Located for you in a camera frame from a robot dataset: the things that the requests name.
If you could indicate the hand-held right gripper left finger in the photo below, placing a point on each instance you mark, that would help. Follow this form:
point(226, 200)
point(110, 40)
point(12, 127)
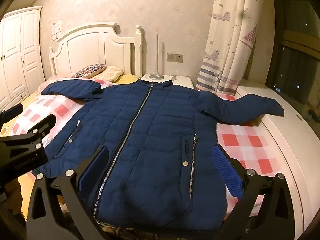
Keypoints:
point(92, 166)

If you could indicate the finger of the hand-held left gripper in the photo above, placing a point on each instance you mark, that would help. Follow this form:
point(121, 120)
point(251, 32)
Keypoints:
point(37, 130)
point(12, 112)

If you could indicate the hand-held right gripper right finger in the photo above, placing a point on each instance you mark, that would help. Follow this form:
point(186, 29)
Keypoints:
point(225, 170)

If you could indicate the navy blue puffer jacket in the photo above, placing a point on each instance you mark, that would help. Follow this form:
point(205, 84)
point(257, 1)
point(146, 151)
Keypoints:
point(155, 130)

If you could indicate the pink checked bed sheet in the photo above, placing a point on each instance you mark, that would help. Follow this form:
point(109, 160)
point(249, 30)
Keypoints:
point(240, 140)

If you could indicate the white wardrobe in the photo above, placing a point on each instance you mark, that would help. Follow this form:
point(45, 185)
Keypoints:
point(17, 55)

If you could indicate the white window bench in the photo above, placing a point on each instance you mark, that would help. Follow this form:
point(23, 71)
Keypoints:
point(287, 135)

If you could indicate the patterned round pillow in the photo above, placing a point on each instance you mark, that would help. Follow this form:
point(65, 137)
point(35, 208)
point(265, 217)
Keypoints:
point(90, 70)

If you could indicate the cream fluffy blanket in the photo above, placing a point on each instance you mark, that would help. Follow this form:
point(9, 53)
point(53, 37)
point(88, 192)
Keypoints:
point(111, 73)

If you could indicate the yellow pillow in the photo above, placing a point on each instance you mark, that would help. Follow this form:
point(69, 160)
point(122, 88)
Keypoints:
point(126, 78)

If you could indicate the white nightstand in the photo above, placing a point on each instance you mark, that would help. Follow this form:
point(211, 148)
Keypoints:
point(182, 81)

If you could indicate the white wooden headboard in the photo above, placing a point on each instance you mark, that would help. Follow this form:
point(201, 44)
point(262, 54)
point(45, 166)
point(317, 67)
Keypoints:
point(100, 47)

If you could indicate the dark window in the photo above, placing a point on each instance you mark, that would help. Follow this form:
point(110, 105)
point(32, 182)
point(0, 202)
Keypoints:
point(295, 67)

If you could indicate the printed striped curtain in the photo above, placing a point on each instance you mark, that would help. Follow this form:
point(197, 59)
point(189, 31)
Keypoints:
point(232, 42)

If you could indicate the clear lamp stand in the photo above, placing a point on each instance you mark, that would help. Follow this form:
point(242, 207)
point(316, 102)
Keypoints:
point(157, 55)

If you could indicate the wall switch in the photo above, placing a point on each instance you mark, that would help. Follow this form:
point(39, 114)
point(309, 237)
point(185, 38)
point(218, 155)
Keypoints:
point(55, 37)

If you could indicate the white wall notice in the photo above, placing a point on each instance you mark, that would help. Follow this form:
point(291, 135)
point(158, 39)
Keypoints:
point(57, 26)

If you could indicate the wall outlet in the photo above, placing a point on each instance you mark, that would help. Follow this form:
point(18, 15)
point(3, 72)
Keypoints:
point(175, 57)

